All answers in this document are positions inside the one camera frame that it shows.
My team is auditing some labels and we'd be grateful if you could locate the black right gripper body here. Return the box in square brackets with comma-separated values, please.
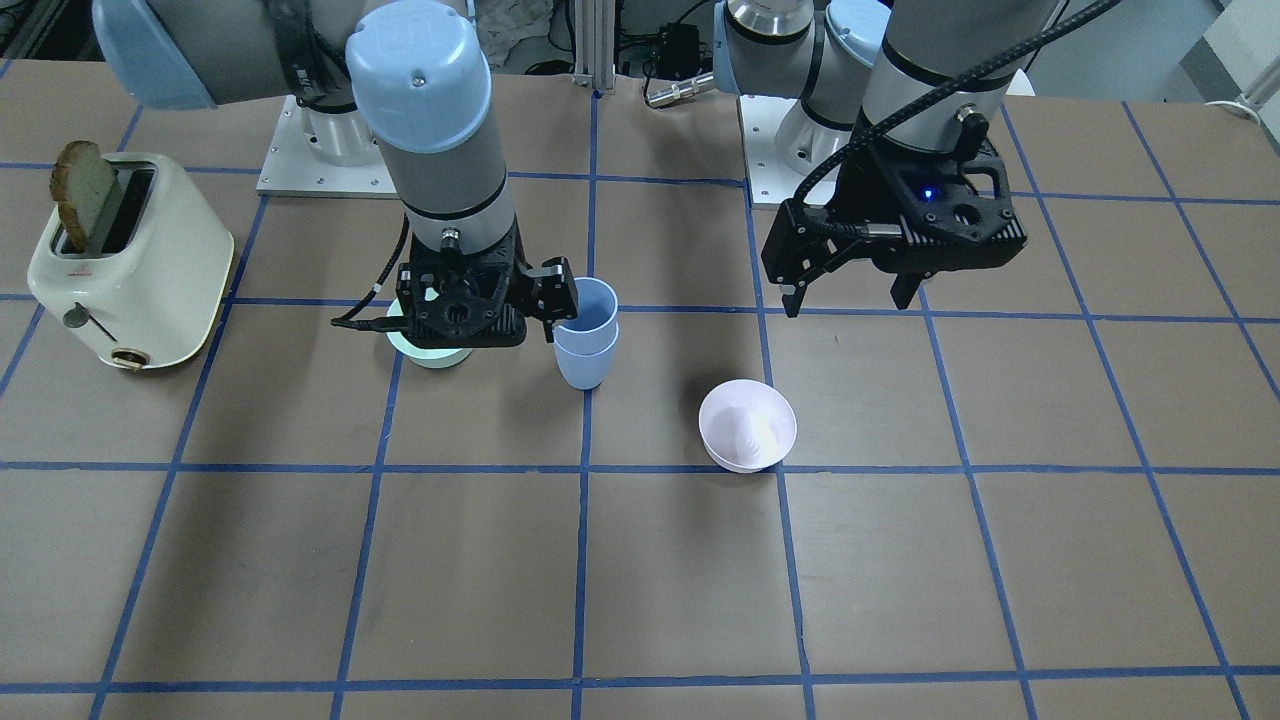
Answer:
[398, 225, 527, 348]

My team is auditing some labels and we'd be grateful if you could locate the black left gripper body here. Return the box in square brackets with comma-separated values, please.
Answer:
[762, 120, 1027, 283]

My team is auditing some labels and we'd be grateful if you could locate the blue cup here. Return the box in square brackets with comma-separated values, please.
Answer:
[553, 277, 620, 356]
[553, 332, 620, 391]

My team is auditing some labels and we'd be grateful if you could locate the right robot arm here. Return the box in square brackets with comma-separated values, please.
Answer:
[92, 1, 579, 348]

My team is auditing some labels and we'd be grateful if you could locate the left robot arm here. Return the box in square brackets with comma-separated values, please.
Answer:
[713, 1, 1053, 316]

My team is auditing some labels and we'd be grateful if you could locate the green bowl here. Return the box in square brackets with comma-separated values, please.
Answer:
[387, 332, 474, 369]

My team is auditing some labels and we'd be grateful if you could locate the blue cup on table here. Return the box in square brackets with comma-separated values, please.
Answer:
[553, 332, 620, 391]

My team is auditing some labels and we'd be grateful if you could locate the pink bowl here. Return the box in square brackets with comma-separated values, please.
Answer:
[698, 379, 797, 473]

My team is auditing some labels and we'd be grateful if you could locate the cream toaster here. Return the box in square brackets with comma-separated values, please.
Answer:
[27, 152, 236, 369]

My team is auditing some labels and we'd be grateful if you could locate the toast slice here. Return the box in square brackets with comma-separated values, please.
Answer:
[49, 140, 123, 254]

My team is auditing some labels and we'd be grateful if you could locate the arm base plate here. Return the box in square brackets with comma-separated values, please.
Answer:
[739, 95, 852, 208]
[256, 96, 396, 199]

